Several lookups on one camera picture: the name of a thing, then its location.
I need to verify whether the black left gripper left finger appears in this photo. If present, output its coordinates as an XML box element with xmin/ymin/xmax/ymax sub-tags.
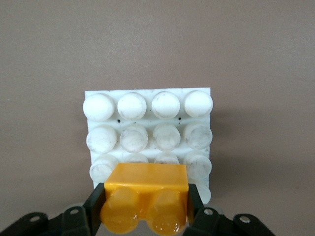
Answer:
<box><xmin>0</xmin><ymin>182</ymin><xmax>106</xmax><ymax>236</ymax></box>

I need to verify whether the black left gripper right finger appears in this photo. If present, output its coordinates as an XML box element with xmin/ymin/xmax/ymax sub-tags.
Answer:
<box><xmin>182</xmin><ymin>183</ymin><xmax>274</xmax><ymax>236</ymax></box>

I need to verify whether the yellow two-stud block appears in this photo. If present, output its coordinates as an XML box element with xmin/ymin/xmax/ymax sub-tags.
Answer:
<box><xmin>99</xmin><ymin>162</ymin><xmax>190</xmax><ymax>234</ymax></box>

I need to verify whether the white studded base plate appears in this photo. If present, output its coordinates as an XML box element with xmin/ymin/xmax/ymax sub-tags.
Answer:
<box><xmin>82</xmin><ymin>87</ymin><xmax>214</xmax><ymax>205</ymax></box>

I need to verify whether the brown table cover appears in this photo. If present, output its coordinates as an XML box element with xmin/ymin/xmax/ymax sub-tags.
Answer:
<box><xmin>0</xmin><ymin>0</ymin><xmax>315</xmax><ymax>236</ymax></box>

